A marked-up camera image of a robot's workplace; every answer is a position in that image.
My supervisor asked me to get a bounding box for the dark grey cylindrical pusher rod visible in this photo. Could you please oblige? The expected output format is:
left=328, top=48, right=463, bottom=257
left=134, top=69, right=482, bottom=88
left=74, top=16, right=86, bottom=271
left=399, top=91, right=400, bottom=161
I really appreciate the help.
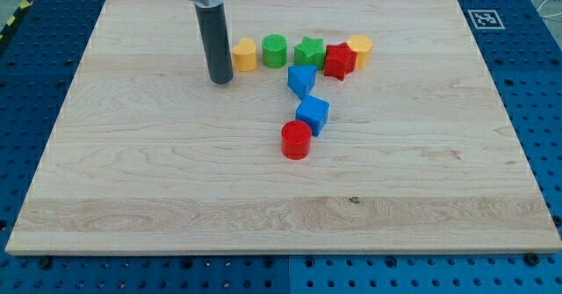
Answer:
left=196, top=0, right=234, bottom=84

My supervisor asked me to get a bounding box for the green cylinder block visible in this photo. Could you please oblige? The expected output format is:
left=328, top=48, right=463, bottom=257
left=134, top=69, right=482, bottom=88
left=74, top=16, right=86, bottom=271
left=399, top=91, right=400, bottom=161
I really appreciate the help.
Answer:
left=262, top=34, right=287, bottom=68

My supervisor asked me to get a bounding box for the green star block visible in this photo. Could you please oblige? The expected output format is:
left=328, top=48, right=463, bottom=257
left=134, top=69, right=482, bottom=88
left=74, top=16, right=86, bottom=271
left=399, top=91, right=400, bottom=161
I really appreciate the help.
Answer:
left=293, top=36, right=326, bottom=70

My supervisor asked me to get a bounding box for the red star block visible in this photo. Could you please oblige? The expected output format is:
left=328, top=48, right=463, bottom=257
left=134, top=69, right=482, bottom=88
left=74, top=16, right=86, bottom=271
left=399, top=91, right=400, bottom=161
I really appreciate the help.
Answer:
left=323, top=42, right=357, bottom=81

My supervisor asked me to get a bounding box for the yellow heart block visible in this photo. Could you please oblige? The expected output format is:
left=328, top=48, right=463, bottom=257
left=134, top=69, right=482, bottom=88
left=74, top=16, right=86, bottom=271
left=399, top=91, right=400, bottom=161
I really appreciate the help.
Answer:
left=232, top=37, right=257, bottom=72

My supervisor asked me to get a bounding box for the blue triangle block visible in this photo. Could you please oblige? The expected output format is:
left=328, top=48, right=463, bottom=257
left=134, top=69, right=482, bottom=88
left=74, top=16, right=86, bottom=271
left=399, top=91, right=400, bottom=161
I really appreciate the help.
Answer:
left=288, top=65, right=316, bottom=99

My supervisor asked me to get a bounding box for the blue cube block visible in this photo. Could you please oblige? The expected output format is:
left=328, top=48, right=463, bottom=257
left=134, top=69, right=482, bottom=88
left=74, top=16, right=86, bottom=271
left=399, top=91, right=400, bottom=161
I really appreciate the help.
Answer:
left=295, top=95, right=329, bottom=137

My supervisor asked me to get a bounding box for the red cylinder block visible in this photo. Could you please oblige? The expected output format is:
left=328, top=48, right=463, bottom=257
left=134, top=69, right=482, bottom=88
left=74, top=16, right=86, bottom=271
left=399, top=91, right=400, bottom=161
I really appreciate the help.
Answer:
left=281, top=120, right=312, bottom=160

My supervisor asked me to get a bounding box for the yellow hexagon block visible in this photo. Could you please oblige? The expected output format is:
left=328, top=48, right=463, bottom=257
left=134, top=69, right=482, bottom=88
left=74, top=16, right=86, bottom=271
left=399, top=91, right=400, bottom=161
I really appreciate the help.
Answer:
left=347, top=34, right=374, bottom=69

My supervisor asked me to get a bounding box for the light wooden board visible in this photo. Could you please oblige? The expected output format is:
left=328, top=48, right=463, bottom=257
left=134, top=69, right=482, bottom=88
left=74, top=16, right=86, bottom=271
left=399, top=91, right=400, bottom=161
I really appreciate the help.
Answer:
left=6, top=0, right=561, bottom=255

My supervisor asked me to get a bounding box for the white fiducial marker tag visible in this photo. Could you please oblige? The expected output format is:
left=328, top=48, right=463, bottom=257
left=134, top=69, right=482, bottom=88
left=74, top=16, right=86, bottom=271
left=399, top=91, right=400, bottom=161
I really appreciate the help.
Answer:
left=468, top=9, right=505, bottom=30

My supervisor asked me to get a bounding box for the white cable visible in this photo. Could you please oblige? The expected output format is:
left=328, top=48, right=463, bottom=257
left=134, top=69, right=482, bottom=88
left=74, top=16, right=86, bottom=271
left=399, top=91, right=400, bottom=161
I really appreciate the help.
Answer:
left=536, top=0, right=562, bottom=23

